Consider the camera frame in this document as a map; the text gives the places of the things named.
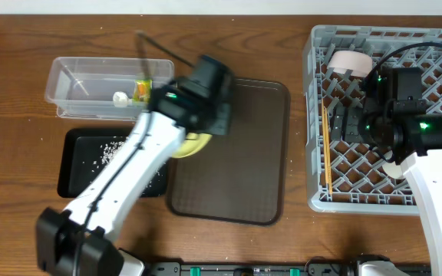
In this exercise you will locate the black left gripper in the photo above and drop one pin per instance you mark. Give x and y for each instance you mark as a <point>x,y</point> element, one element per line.
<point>222,111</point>

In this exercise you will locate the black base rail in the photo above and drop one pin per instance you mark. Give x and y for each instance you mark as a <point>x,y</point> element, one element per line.
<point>317,266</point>

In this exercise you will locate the dark brown serving tray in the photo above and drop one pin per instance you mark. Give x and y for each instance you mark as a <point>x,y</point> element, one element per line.
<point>239,177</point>

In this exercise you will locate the black rectangular tray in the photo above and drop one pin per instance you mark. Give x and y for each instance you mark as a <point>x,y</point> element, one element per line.
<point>81,149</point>

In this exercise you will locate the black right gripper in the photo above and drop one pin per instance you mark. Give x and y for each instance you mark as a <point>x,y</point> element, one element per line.
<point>351,125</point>

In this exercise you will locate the yellow round plate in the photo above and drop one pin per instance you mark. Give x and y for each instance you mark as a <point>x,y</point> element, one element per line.
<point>193,143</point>

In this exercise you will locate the grey dishwasher rack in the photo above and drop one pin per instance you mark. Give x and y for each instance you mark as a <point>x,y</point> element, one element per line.
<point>347,177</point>

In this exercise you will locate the white tissue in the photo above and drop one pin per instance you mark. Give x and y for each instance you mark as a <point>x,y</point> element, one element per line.
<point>120,99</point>

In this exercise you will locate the rice grains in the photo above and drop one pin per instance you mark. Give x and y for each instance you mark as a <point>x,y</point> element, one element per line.
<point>111,149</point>

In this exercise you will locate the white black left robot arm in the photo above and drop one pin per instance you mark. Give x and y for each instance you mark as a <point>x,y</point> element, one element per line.
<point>80,239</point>

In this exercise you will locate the white pink bowl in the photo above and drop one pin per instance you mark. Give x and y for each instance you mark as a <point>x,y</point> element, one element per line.
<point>359,64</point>

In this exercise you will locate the green orange snack wrapper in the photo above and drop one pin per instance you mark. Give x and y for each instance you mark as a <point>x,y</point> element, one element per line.
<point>142,90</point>

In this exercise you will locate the clear plastic bin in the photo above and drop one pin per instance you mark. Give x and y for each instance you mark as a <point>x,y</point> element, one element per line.
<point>64,70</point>

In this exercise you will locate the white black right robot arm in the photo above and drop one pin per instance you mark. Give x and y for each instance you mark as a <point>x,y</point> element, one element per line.
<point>415,140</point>

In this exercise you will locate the small light green bowl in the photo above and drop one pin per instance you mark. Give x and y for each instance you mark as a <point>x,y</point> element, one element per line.
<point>393,170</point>

